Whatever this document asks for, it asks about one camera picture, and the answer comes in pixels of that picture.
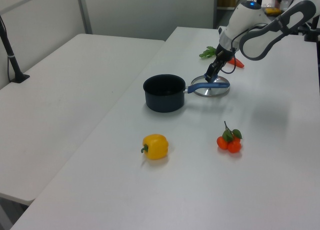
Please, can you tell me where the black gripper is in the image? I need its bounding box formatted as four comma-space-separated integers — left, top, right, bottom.
204, 45, 235, 82

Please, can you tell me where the glass lid with blue knob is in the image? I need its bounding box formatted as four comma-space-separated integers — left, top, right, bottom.
191, 75, 231, 98

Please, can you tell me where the orange toy carrot with leaves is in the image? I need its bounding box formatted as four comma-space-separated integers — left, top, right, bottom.
198, 46, 246, 69

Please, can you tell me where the orange toy tangerine cluster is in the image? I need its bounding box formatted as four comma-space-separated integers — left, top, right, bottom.
216, 121, 243, 154

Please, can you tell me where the yellow box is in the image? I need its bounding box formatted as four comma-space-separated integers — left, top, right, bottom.
264, 7, 281, 16

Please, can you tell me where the clear plastic bottle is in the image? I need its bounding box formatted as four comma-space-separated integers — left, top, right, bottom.
281, 0, 297, 12

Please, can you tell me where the yellow toy bell pepper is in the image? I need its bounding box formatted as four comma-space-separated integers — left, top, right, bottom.
140, 133, 170, 161

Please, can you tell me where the white side table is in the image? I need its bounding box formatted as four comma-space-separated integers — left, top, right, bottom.
0, 34, 166, 206

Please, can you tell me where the black pole with white band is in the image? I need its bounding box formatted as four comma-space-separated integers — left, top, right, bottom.
0, 14, 30, 84

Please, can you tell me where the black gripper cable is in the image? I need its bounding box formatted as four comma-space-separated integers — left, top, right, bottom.
221, 24, 270, 75

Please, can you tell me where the dark saucepan with blue handle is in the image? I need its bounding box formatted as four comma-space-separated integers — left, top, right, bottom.
142, 74, 230, 113

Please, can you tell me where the black clamp camera stand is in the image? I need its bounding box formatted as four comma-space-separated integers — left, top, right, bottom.
291, 13, 320, 43

